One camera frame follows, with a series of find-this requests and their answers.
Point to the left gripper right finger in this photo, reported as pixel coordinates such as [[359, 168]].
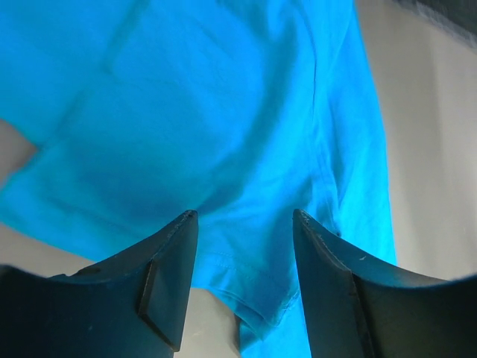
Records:
[[357, 305]]

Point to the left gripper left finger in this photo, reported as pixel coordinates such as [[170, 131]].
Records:
[[132, 304]]

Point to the blue t shirt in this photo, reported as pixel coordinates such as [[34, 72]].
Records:
[[241, 110]]

